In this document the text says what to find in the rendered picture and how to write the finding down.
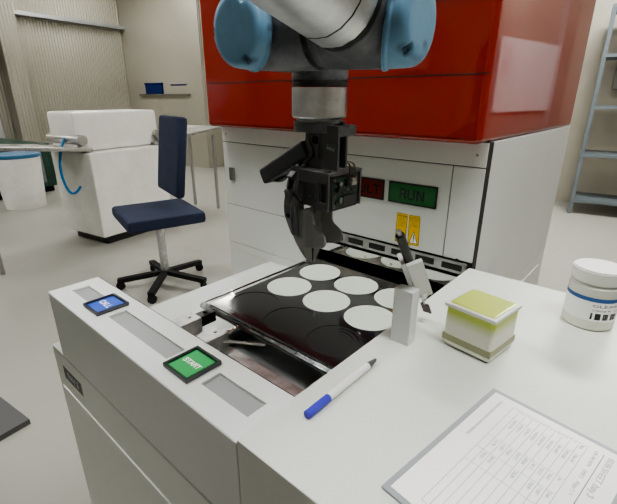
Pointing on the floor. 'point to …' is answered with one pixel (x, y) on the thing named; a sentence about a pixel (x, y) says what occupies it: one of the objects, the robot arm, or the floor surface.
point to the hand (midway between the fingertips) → (308, 251)
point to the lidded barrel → (19, 179)
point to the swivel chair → (172, 169)
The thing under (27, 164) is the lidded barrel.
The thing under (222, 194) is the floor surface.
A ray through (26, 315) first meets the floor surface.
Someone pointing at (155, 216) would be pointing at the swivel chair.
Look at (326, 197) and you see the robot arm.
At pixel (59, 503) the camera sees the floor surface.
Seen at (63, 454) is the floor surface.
